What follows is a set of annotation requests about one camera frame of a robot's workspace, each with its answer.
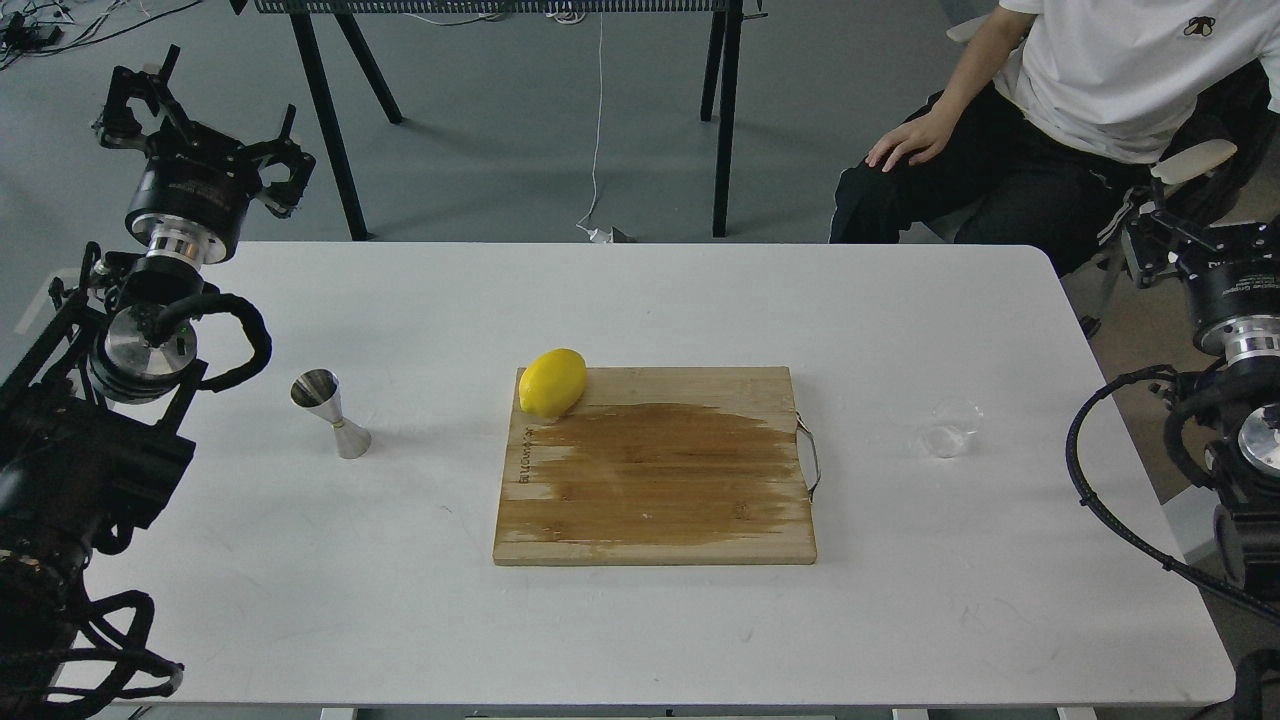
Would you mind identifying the yellow lemon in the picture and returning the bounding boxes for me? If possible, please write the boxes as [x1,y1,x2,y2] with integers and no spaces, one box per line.
[517,348,588,419]

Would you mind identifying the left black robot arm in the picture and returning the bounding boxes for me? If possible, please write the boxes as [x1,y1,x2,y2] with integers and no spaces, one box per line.
[1,47,315,719]

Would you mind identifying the office chair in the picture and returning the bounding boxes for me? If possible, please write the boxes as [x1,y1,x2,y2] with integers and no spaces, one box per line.
[920,15,1280,340]

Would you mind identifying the seated person white shirt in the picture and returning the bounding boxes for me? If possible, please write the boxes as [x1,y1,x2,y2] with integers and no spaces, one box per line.
[829,1,1279,275]

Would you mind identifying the clear plastic measuring cup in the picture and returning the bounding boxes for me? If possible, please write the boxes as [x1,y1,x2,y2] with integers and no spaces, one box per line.
[916,397,986,459]

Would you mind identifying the wooden cutting board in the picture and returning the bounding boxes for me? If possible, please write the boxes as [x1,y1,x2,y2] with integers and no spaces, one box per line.
[492,366,818,568]

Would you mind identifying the black floor cables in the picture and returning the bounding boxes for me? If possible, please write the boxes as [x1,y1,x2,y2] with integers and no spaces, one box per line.
[0,0,206,70]

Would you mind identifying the steel double jigger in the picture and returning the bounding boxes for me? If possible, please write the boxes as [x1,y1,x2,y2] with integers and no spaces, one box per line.
[289,369,372,459]

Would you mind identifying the black frame table background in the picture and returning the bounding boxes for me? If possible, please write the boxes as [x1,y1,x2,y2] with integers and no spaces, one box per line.
[228,0,769,242]

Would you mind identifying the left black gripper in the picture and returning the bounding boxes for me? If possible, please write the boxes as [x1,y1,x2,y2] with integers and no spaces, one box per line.
[92,44,317,265]

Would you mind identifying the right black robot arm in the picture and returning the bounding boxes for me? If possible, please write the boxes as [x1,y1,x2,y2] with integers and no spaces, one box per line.
[1065,179,1279,624]

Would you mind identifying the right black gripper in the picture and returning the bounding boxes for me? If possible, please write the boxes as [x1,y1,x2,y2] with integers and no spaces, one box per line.
[1123,178,1279,359]

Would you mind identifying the white hanging cable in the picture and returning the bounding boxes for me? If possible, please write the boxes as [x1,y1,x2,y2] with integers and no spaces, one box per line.
[573,12,637,245]

